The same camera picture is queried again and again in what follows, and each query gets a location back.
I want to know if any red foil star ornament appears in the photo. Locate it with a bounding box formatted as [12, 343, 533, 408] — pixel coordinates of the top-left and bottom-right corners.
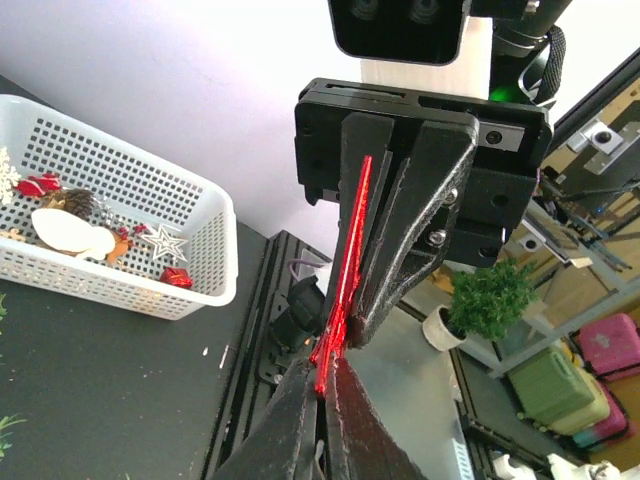
[310, 155, 373, 397]

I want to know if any silver star ornament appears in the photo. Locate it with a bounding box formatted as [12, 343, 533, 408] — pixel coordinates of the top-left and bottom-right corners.
[139, 225, 189, 262]

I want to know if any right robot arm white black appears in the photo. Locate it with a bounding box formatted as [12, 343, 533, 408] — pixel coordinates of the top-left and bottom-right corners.
[294, 1, 565, 352]

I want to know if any white plastic basket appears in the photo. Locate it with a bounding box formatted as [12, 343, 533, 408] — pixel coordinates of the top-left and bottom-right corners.
[1, 94, 238, 320]

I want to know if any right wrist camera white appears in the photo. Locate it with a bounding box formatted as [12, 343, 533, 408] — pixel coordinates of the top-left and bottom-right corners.
[327, 0, 491, 97]

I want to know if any white wooden snowflake ornament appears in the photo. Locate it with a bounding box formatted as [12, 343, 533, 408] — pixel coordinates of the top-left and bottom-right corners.
[0, 147, 21, 205]

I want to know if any red gift box ornament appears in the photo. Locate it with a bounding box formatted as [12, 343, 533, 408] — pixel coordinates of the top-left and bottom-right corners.
[159, 267, 194, 290]

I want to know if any wooden snowman ornament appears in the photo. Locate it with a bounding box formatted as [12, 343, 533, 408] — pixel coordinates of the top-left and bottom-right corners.
[31, 208, 131, 264]

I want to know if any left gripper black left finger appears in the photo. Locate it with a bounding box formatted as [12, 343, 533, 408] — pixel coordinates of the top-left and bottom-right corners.
[211, 359, 320, 480]

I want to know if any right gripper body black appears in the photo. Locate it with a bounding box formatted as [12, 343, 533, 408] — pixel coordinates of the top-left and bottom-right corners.
[294, 78, 552, 267]

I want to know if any potted green plant background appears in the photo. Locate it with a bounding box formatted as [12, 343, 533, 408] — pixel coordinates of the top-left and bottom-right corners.
[422, 259, 535, 352]

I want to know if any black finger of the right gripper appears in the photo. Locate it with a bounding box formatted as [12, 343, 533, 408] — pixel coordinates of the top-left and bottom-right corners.
[323, 112, 395, 320]
[347, 112, 479, 348]

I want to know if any pink suitcase background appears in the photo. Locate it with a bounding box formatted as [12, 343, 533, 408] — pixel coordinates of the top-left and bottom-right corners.
[573, 313, 639, 452]

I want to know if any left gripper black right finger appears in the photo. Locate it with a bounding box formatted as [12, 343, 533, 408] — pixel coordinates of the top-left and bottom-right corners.
[325, 358, 424, 479]

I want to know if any small green christmas tree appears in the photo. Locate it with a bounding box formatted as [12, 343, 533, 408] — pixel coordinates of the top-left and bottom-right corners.
[1, 389, 26, 460]

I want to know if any red bow ornament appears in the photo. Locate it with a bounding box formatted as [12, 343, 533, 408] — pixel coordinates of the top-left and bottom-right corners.
[14, 173, 62, 198]

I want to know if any green suitcase background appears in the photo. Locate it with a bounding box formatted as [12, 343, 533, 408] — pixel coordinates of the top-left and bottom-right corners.
[507, 347, 611, 436]

